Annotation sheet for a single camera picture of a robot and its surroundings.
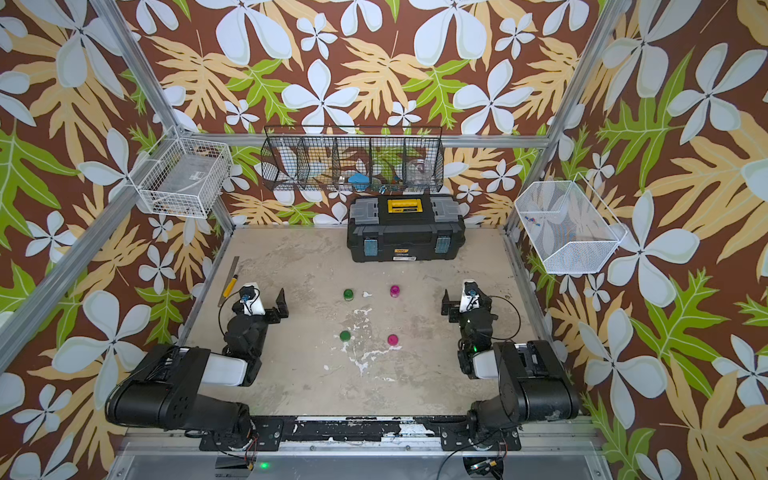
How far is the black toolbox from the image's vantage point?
3.26 ft

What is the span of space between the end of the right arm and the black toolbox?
0.24 m

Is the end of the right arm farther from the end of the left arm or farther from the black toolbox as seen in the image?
the end of the left arm

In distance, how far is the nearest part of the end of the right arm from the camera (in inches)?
32.4
